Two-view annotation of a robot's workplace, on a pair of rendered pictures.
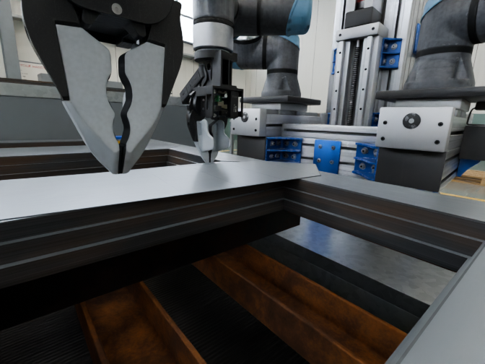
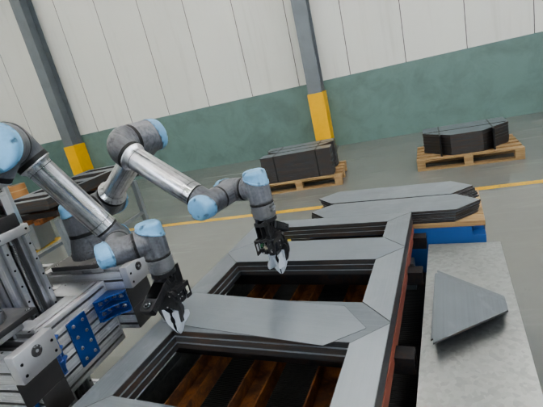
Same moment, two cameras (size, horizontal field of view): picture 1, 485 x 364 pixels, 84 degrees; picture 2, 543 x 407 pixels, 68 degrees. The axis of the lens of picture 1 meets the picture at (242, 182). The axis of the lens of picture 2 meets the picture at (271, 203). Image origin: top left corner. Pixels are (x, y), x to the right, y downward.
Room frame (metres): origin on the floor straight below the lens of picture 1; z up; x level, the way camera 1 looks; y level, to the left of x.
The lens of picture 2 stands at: (0.66, 1.21, 1.53)
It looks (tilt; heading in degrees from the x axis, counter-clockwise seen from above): 17 degrees down; 247
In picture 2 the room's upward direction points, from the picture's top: 13 degrees counter-clockwise
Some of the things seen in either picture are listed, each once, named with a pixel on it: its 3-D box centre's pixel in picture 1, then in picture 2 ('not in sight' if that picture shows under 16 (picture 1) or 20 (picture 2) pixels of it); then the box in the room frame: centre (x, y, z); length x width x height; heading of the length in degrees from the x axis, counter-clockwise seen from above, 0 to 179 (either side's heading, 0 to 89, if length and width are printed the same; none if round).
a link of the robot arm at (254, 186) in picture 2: not in sight; (256, 186); (0.21, 0.09, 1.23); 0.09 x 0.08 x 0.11; 122
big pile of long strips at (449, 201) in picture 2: not in sight; (390, 204); (-0.61, -0.27, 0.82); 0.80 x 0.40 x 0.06; 130
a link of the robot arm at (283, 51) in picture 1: (281, 51); not in sight; (1.08, -0.13, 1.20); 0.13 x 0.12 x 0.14; 83
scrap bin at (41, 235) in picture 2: not in sight; (22, 230); (1.71, -5.45, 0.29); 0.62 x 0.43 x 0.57; 153
